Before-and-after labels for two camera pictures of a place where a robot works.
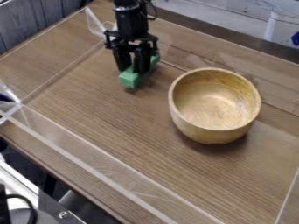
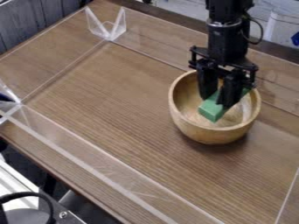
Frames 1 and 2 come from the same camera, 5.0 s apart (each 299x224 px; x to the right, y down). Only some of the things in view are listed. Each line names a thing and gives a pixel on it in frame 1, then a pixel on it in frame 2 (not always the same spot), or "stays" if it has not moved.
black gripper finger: (141, 59) to (233, 88)
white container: (281, 26) stays
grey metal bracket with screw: (51, 206) stays
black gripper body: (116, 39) to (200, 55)
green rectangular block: (128, 78) to (209, 109)
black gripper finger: (121, 54) to (208, 79)
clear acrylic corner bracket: (97, 27) stays
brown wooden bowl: (212, 104) stays
